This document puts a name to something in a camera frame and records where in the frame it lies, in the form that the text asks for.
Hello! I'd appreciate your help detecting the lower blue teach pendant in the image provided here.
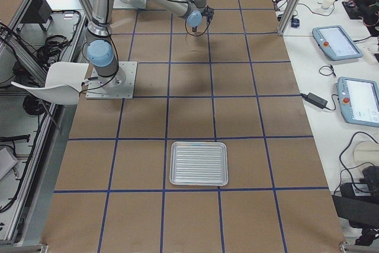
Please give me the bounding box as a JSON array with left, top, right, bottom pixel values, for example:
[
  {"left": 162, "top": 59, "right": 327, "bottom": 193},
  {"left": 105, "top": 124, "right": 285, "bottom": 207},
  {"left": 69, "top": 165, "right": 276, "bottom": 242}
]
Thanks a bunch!
[{"left": 336, "top": 77, "right": 378, "bottom": 127}]

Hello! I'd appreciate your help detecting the white cup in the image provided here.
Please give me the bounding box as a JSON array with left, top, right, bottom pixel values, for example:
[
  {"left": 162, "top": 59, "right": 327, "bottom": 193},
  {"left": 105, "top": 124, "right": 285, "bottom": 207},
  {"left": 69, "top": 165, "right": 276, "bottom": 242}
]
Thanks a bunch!
[{"left": 321, "top": 0, "right": 334, "bottom": 10}]

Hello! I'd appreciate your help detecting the white plastic chair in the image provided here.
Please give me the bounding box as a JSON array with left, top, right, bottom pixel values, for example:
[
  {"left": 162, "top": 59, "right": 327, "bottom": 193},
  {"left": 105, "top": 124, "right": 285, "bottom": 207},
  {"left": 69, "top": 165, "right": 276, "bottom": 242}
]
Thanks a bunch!
[{"left": 11, "top": 62, "right": 89, "bottom": 105}]

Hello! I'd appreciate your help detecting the blue teach pendant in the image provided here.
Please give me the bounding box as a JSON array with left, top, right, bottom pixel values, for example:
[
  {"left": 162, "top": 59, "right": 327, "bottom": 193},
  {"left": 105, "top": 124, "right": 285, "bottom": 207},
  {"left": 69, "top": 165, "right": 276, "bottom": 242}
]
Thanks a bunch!
[
  {"left": 312, "top": 25, "right": 363, "bottom": 61},
  {"left": 336, "top": 77, "right": 378, "bottom": 127}
]

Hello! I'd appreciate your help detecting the black power adapter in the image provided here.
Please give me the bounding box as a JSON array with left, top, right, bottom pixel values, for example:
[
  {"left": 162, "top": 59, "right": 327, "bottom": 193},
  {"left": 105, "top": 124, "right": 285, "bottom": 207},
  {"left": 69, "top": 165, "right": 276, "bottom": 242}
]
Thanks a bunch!
[{"left": 306, "top": 92, "right": 327, "bottom": 109}]

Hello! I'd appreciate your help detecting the upper blue teach pendant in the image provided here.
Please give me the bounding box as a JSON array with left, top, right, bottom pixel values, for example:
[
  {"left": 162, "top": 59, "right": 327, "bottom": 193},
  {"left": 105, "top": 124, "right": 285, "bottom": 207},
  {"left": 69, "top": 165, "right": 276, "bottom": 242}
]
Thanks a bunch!
[{"left": 312, "top": 25, "right": 363, "bottom": 61}]

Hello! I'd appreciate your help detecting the ribbed silver metal tray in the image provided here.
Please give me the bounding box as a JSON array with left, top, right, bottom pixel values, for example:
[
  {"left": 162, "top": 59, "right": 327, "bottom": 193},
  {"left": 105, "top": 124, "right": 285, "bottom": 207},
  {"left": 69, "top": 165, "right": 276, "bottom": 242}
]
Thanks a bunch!
[{"left": 169, "top": 142, "right": 229, "bottom": 186}]

